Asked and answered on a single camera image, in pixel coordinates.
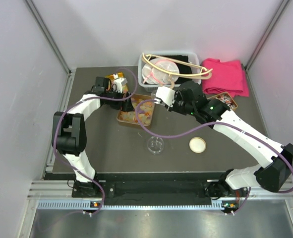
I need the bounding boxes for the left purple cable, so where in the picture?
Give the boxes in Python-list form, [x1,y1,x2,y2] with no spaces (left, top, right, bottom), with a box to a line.
[36,68,139,231]

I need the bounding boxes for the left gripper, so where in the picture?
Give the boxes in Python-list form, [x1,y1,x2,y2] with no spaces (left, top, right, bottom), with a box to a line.
[105,88,133,113]

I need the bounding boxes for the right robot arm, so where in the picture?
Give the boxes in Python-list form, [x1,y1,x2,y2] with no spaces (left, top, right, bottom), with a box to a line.
[164,81,293,196]

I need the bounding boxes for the gold tin colourful gummies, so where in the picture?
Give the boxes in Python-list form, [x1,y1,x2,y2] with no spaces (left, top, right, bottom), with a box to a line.
[104,72,129,94]

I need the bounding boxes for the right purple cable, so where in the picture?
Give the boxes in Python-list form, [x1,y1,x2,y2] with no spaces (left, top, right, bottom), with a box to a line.
[134,100,293,215]

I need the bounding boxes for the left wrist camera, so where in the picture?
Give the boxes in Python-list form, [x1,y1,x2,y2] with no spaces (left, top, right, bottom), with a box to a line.
[111,73,128,94]

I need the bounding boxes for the gold tin pastel gummies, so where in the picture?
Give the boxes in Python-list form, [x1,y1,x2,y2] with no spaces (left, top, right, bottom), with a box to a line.
[117,94,155,127]

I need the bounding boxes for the wooden clothes hanger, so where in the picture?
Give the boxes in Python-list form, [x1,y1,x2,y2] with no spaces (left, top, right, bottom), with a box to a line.
[139,53,212,88]

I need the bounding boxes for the round white mesh bag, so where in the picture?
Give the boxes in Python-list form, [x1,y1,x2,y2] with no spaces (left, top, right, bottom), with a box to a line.
[141,57,180,85]

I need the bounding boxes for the gold tin wrapped candies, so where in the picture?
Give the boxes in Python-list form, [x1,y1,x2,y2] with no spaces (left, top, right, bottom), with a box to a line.
[208,92,238,111]

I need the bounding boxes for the purple cable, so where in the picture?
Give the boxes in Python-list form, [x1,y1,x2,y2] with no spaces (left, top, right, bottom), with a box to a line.
[134,100,293,215]
[36,68,139,231]

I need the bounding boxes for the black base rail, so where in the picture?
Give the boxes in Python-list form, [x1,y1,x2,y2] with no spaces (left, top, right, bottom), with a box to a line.
[71,172,247,206]

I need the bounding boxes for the pink cloth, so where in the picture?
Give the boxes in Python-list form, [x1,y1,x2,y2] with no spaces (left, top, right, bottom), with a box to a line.
[201,58,249,97]

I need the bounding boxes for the white round lid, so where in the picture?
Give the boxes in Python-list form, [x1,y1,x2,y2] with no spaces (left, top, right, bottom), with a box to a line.
[189,137,206,153]

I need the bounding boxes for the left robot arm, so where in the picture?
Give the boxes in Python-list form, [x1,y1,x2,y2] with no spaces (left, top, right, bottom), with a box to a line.
[52,74,134,197]

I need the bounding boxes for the clear round container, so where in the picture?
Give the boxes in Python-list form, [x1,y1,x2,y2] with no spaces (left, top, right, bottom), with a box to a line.
[147,136,165,155]

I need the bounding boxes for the black cloth in basket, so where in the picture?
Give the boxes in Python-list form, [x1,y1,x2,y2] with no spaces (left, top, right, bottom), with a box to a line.
[160,55,192,74]

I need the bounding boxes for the grey plastic basket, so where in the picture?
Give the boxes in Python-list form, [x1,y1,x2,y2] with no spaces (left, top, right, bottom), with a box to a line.
[137,52,202,93]

